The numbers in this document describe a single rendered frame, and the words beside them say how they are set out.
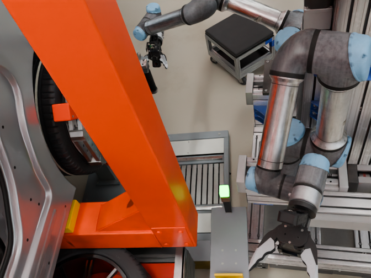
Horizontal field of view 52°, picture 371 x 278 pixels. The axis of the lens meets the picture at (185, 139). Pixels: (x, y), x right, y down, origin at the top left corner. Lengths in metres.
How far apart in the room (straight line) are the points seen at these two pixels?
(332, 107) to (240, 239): 0.86
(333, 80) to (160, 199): 0.69
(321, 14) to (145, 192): 0.81
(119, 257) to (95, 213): 0.24
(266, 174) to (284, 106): 0.20
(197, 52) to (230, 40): 0.56
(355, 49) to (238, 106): 1.88
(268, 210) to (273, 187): 1.01
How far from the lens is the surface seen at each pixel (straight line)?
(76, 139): 1.69
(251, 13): 1.83
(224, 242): 1.81
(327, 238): 2.09
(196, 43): 3.44
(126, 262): 1.82
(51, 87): 1.66
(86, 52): 0.85
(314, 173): 1.03
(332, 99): 1.15
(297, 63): 1.05
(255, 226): 2.07
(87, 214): 1.79
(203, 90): 3.00
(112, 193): 2.36
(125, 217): 1.56
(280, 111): 1.08
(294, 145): 1.36
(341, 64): 1.04
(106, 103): 0.96
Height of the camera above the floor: 2.13
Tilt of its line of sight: 52 degrees down
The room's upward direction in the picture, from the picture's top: 18 degrees counter-clockwise
